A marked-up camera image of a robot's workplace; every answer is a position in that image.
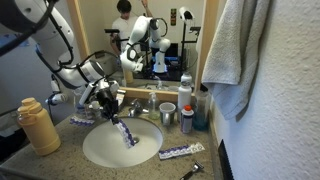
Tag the tall white bottle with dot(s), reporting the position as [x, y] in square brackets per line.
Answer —
[184, 96]

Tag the blue wall poster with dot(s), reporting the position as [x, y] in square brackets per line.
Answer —
[23, 42]

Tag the small white capped bottle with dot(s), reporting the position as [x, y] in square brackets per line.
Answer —
[95, 106]

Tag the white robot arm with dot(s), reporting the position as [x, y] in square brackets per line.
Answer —
[50, 33]

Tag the white wall hair dryer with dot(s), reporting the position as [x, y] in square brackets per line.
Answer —
[56, 98]

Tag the metal sink drain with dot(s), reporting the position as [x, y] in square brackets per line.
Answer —
[136, 140]

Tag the cream yellow water bottle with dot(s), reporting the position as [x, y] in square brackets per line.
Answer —
[38, 128]

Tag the chrome faucet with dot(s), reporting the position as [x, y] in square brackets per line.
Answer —
[135, 108]

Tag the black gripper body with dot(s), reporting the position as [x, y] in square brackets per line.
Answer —
[108, 101]

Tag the white blue toothpaste tube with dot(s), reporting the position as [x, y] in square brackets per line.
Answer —
[120, 96]

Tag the shaving can with orange cap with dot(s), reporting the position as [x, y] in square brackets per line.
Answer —
[186, 119]

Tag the clear soap dispenser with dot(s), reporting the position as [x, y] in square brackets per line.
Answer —
[153, 106]

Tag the blue mouthwash bottle black cap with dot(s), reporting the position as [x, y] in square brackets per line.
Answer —
[201, 111]

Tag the grey towel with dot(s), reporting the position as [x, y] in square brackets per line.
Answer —
[233, 50]

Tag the black comb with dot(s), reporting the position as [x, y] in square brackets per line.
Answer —
[225, 161]

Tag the white oval sink basin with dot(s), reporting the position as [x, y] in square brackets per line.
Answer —
[106, 150]

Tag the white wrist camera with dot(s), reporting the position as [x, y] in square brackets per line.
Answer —
[87, 94]

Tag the wood framed mirror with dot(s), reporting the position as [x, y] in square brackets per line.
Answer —
[160, 20]

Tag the blue round jar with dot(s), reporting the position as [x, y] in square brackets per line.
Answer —
[80, 106]

